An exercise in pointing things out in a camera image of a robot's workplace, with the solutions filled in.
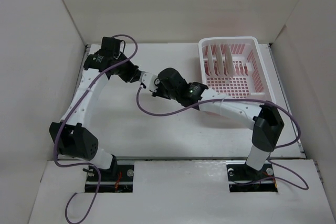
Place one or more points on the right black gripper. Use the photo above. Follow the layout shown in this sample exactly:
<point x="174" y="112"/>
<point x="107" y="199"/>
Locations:
<point x="158" y="93"/>

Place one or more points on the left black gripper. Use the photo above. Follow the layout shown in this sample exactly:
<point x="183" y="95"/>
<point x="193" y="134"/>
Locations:
<point x="133" y="74"/>

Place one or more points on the white plate with characters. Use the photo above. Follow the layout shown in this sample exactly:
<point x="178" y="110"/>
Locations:
<point x="229" y="61"/>

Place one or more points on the green rimmed white plate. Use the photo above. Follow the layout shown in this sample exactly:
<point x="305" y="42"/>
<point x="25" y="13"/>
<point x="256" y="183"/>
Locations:
<point x="143" y="73"/>

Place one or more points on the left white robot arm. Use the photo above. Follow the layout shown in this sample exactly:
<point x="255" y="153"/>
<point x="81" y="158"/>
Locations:
<point x="71" y="135"/>

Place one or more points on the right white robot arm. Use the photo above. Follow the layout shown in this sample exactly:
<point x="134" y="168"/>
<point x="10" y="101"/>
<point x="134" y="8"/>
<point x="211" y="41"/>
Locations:
<point x="263" y="119"/>

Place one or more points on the pink plastic dish rack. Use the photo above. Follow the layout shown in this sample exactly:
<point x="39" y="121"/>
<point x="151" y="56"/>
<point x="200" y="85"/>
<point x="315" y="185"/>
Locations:
<point x="250" y="79"/>

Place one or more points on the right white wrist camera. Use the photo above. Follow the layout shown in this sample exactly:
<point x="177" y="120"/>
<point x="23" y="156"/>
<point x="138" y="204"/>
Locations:
<point x="148" y="79"/>

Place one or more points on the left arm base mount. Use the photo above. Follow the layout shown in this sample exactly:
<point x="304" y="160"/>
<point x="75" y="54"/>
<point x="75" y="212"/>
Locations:
<point x="121" y="182"/>

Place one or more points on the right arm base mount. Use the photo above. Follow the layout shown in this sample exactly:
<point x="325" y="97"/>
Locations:
<point x="244" y="179"/>

